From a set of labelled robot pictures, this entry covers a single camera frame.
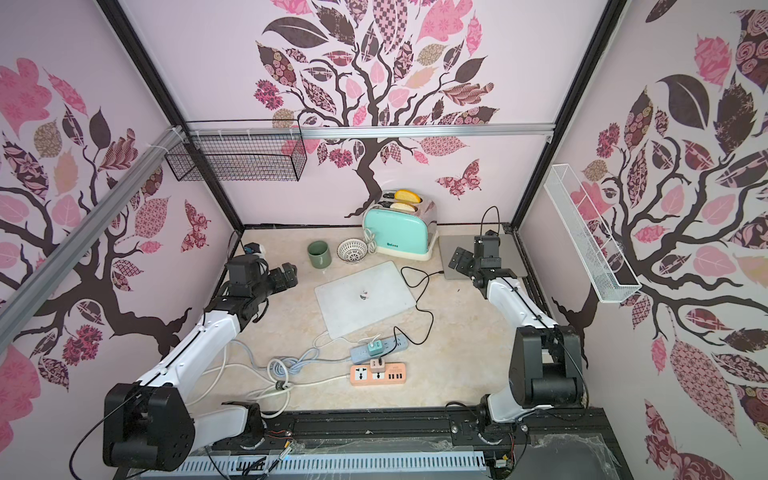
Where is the white patterned small bowl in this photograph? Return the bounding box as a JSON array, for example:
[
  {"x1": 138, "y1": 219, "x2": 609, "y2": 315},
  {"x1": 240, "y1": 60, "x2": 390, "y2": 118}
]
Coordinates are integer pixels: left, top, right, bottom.
[{"x1": 337, "y1": 238, "x2": 368, "y2": 263}]

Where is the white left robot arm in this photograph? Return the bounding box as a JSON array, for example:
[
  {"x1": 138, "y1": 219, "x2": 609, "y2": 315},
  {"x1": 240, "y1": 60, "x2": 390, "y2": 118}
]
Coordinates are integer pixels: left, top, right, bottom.
[{"x1": 102, "y1": 253, "x2": 298, "y2": 471}]

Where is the yellow bread slice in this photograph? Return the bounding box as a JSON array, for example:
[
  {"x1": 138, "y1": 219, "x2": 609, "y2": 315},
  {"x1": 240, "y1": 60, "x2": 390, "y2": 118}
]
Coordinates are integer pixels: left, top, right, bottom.
[{"x1": 394, "y1": 189, "x2": 422, "y2": 204}]

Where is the mint green toaster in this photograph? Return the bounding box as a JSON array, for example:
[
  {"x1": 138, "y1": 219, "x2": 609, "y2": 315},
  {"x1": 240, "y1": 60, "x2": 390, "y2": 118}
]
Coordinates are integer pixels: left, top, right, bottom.
[{"x1": 363, "y1": 190, "x2": 438, "y2": 261}]

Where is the white laptop with sticker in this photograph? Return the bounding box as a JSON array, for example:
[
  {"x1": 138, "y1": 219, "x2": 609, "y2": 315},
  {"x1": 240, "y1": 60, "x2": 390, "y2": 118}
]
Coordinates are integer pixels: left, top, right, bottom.
[{"x1": 315, "y1": 261, "x2": 416, "y2": 339}]

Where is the silver grey laptop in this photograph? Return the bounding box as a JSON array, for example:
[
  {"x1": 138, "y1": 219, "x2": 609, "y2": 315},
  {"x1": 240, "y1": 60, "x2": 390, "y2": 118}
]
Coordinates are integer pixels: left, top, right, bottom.
[{"x1": 437, "y1": 234, "x2": 529, "y2": 281}]

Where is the orange power strip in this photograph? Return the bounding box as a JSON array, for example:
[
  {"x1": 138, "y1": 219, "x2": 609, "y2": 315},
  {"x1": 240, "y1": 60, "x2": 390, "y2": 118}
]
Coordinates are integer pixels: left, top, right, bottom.
[{"x1": 349, "y1": 363, "x2": 407, "y2": 387}]

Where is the black usb cable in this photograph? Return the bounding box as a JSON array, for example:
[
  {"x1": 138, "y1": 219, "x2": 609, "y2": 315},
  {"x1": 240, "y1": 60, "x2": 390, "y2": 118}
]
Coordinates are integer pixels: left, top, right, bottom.
[{"x1": 392, "y1": 265, "x2": 445, "y2": 355}]

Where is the black wire wall basket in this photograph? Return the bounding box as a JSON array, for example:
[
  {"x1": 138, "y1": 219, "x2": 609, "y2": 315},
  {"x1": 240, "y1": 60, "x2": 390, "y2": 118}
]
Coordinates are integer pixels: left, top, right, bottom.
[{"x1": 164, "y1": 120, "x2": 308, "y2": 182}]

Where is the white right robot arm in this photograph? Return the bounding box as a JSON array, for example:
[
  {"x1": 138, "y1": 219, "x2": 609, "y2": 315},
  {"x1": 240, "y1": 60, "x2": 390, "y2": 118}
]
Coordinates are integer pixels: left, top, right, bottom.
[{"x1": 448, "y1": 235, "x2": 588, "y2": 423}]

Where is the white perforated cable duct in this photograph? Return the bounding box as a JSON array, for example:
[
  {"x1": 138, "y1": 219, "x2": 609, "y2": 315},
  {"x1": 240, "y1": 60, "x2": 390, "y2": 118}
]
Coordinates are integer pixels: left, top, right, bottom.
[{"x1": 140, "y1": 451, "x2": 487, "y2": 479}]

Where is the white orange strip cord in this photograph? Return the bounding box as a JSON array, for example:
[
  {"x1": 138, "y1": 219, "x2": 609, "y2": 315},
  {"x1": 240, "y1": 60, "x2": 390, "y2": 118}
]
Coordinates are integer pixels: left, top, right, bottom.
[{"x1": 203, "y1": 344, "x2": 352, "y2": 419}]

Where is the green ceramic mug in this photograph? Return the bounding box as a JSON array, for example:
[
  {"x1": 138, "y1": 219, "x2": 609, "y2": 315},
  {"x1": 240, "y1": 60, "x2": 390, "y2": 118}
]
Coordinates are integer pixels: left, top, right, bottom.
[{"x1": 307, "y1": 240, "x2": 332, "y2": 270}]

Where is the white laptop charging cable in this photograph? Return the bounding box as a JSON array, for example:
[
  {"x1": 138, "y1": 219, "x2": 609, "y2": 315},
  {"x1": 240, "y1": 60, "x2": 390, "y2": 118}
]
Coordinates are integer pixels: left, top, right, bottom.
[{"x1": 311, "y1": 329, "x2": 370, "y2": 352}]

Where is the white wire wall basket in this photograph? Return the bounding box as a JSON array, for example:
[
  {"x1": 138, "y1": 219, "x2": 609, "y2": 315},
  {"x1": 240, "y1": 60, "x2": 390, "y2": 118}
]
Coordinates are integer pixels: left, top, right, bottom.
[{"x1": 544, "y1": 164, "x2": 641, "y2": 304}]

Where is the grey power strip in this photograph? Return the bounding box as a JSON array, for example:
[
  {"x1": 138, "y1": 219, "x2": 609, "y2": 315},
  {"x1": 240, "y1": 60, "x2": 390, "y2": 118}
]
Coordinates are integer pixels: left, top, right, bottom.
[{"x1": 350, "y1": 334, "x2": 410, "y2": 365}]

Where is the mint green charger plug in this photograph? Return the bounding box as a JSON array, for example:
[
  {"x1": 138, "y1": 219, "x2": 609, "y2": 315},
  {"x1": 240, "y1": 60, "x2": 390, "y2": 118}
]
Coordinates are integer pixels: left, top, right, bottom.
[{"x1": 367, "y1": 340, "x2": 384, "y2": 357}]

